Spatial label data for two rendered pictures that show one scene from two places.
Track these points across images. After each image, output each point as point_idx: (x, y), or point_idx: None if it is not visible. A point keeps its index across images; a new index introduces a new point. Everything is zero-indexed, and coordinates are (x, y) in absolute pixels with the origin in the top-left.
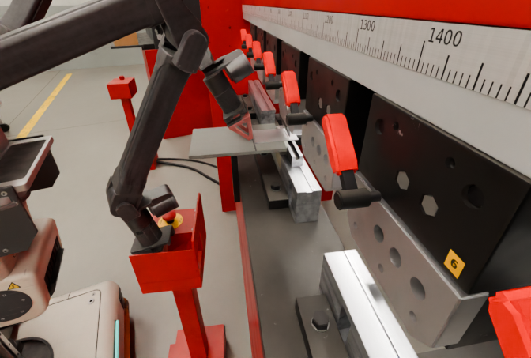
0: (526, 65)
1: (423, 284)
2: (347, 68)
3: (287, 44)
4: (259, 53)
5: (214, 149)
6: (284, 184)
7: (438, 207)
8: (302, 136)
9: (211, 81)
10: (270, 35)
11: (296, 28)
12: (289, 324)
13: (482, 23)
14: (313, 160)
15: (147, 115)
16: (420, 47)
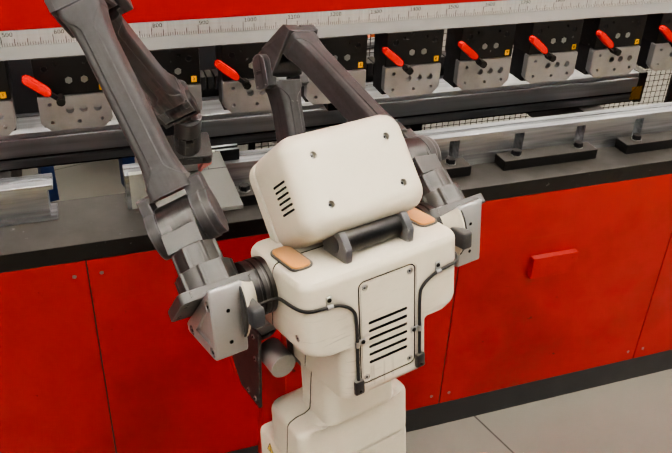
0: (436, 10)
1: (431, 72)
2: (362, 31)
3: (245, 44)
4: None
5: (225, 191)
6: (235, 186)
7: (427, 49)
8: (309, 94)
9: (201, 120)
10: (161, 51)
11: (272, 27)
12: None
13: (424, 4)
14: None
15: None
16: (407, 13)
